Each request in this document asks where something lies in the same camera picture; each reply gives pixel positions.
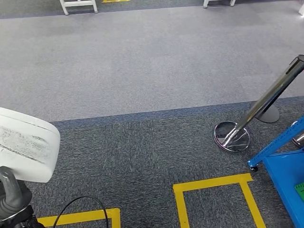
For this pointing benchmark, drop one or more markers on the white desk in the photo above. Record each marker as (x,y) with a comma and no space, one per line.
(205,3)
(78,3)

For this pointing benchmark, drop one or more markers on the grey stanchion base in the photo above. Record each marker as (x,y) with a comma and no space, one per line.
(271,116)

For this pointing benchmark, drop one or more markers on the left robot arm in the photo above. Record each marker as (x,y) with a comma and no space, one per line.
(23,220)

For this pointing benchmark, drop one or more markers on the white curved plastic part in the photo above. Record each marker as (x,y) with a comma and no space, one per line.
(28,141)

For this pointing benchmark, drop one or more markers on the blue metal shelf rack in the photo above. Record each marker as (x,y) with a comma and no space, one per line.
(284,176)

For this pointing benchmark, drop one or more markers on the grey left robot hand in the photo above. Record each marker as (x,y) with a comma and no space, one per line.
(11,195)

